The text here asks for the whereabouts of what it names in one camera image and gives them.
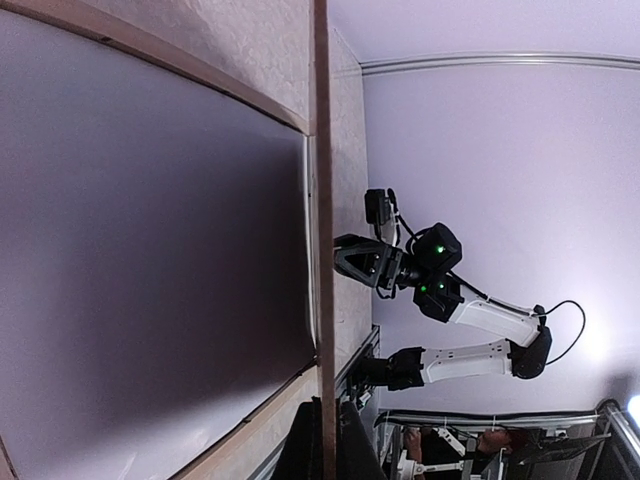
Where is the landscape photo white border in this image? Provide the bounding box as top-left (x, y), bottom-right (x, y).
top-left (0, 9), bottom-right (319, 480)

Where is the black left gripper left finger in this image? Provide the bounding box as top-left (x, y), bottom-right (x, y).
top-left (282, 397), bottom-right (323, 480)

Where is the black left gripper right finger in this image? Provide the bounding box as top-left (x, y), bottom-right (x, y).
top-left (336, 401), bottom-right (385, 480)

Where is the brown hardboard backing panel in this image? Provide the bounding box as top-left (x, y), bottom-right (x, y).
top-left (312, 1), bottom-right (337, 479)

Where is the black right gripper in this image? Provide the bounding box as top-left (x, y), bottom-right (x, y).
top-left (333, 234), bottom-right (425, 300)

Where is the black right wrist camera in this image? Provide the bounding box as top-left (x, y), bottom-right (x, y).
top-left (364, 188), bottom-right (401, 246)

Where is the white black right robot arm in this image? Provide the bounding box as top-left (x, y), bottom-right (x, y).
top-left (333, 223), bottom-right (552, 391)

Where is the person behind enclosure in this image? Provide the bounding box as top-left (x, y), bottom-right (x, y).
top-left (403, 427), bottom-right (529, 465)

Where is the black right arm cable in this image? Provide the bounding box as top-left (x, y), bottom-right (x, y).
top-left (542, 299), bottom-right (587, 366)

